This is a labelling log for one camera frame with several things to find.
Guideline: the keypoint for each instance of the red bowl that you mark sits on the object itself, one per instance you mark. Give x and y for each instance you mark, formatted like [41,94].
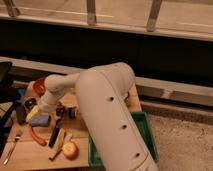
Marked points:
[39,87]

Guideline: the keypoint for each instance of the small dark metal clip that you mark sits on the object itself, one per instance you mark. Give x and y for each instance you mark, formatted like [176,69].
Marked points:
[72,112]

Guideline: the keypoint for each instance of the red yellow apple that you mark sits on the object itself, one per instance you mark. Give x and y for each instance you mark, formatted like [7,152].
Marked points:
[70,150]

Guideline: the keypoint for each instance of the orange carrot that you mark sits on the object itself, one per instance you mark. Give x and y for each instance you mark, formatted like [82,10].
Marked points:
[36,138]

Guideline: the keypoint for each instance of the silver fork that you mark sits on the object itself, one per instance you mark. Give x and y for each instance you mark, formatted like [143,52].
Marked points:
[16,139]

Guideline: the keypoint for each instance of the bunch of dark grapes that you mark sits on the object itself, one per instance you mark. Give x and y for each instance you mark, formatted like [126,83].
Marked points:
[60,109]

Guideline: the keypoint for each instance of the wooden board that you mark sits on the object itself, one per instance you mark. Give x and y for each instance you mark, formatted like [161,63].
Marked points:
[28,155]

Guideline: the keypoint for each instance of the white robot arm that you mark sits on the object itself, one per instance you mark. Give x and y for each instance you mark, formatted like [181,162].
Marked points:
[100,95]

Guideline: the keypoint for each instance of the green plastic tray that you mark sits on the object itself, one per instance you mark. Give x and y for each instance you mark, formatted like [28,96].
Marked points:
[142,122]

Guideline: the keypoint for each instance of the yellow banana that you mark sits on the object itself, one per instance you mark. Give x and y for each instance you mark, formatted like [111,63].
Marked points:
[58,144]

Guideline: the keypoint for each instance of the black chair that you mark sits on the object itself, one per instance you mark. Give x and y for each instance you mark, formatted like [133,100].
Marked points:
[7,94]

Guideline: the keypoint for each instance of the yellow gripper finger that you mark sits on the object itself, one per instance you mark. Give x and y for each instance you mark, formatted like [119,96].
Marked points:
[34,111]

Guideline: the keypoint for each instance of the black handled knife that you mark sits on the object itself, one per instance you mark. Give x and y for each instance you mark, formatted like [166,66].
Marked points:
[55,132]

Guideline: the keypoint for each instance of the blue sponge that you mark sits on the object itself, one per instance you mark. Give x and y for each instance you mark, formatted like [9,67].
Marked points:
[40,121]

